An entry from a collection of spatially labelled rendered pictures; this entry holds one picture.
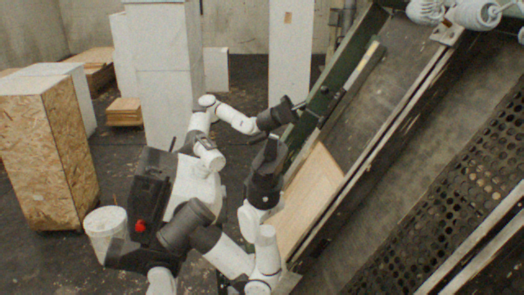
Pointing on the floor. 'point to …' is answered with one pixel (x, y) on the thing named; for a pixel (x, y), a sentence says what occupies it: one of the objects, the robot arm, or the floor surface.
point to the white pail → (105, 228)
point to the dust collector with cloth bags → (339, 26)
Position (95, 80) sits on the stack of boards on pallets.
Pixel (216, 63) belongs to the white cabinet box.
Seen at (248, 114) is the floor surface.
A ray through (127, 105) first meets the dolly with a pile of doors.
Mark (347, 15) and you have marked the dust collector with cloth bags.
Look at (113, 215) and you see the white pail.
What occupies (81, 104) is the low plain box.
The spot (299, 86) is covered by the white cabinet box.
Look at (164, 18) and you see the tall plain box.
